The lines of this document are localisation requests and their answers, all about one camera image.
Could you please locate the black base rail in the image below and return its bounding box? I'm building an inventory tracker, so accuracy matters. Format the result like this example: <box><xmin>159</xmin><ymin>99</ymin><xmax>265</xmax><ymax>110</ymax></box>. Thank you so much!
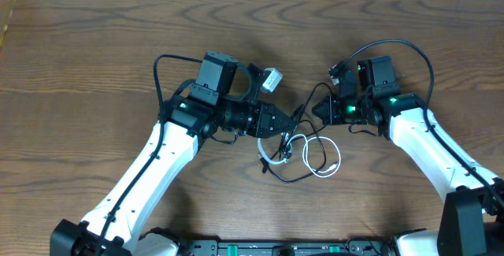
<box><xmin>133</xmin><ymin>228</ymin><xmax>398</xmax><ymax>256</ymax></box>

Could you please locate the white USB cable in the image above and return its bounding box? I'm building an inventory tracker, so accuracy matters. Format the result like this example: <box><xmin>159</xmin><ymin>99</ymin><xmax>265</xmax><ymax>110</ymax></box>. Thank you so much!
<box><xmin>257</xmin><ymin>132</ymin><xmax>343</xmax><ymax>179</ymax></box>

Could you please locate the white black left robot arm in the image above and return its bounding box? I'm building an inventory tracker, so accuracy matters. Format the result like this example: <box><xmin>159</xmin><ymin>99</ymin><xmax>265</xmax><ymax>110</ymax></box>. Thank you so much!
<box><xmin>50</xmin><ymin>51</ymin><xmax>295</xmax><ymax>255</ymax></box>

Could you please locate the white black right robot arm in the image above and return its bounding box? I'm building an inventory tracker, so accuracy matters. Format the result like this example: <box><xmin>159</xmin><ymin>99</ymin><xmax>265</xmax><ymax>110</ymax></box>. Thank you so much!
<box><xmin>312</xmin><ymin>57</ymin><xmax>503</xmax><ymax>255</ymax></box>

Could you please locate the short black USB cable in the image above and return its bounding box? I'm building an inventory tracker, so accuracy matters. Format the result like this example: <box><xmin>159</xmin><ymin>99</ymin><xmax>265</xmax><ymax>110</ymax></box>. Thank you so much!
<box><xmin>277</xmin><ymin>82</ymin><xmax>335</xmax><ymax>161</ymax></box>

